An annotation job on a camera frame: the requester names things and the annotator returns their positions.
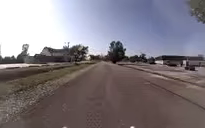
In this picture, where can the tall dark tree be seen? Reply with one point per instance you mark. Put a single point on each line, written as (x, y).
(116, 51)

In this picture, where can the tree beside house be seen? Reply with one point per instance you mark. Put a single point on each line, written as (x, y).
(78, 52)

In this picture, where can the grey asphalt road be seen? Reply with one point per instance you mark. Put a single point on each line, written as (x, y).
(110, 96)

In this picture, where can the white house with dark roof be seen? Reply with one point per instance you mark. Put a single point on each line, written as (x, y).
(55, 54)

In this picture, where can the pale paved lot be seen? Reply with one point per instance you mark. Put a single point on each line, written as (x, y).
(176, 71)

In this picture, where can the low dark-roofed building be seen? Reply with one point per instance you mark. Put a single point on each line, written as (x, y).
(178, 60)

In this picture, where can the slim tree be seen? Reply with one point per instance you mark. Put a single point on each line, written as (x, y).
(24, 53)

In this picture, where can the grass verge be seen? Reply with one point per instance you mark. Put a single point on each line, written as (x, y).
(23, 81)

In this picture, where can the pale gravel strip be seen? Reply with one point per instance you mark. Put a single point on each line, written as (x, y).
(26, 96)

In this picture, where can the dark vehicle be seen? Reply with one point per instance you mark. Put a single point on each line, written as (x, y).
(190, 67)

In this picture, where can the pale side road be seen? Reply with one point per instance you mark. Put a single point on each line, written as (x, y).
(10, 66)

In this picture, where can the dark hedge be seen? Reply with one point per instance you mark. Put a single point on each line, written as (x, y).
(3, 60)

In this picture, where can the pole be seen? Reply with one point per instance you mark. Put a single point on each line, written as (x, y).
(0, 50)

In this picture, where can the large leafy tree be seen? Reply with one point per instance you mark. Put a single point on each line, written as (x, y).
(203, 11)

